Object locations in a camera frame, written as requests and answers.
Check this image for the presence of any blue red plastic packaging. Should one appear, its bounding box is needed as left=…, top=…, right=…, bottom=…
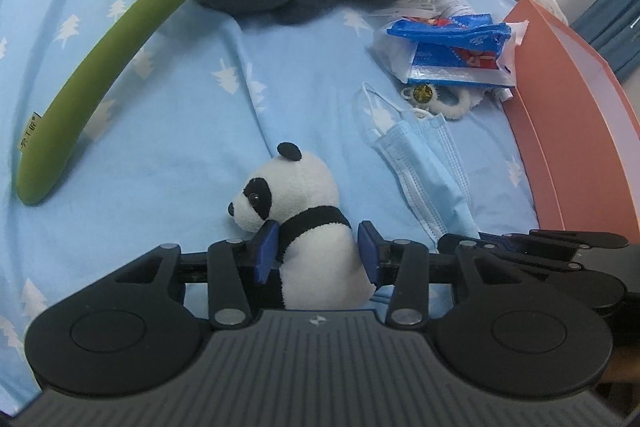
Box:
left=372, top=13, right=530, bottom=90

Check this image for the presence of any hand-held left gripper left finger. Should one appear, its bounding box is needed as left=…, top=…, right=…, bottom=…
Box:
left=114, top=221, right=280, bottom=329

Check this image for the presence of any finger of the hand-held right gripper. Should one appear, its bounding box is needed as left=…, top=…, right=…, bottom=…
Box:
left=437, top=232, right=587, bottom=273
left=505, top=229, right=629, bottom=251

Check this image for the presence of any orange cardboard box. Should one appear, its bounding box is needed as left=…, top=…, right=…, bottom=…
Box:
left=501, top=0, right=640, bottom=249

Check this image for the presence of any small panda plush toy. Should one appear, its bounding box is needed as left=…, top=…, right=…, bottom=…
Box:
left=227, top=142, right=379, bottom=311

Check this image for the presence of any blue face mask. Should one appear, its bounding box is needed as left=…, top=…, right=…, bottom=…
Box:
left=356, top=82, right=481, bottom=242

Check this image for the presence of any green curved plush stalk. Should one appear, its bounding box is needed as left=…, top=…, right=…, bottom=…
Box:
left=15, top=0, right=367, bottom=206

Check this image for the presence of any blue tree-print bedsheet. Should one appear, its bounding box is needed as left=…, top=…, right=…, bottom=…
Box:
left=0, top=0, right=567, bottom=414

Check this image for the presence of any fluffy white hair tie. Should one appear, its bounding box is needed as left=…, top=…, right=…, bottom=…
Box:
left=400, top=82, right=484, bottom=122

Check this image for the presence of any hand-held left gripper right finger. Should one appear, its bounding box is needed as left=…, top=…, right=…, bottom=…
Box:
left=357, top=221, right=532, bottom=328

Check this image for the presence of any blue curtain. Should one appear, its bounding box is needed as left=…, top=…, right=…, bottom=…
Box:
left=570, top=0, right=640, bottom=84

